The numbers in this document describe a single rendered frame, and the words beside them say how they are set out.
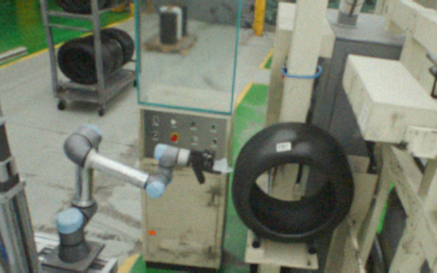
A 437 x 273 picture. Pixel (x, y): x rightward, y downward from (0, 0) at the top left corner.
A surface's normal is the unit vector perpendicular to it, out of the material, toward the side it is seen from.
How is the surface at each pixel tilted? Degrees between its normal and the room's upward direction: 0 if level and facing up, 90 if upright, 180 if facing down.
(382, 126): 90
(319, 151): 45
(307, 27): 90
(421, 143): 72
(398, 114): 90
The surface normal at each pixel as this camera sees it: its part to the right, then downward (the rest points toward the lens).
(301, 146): 0.07, -0.29
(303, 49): -0.02, 0.51
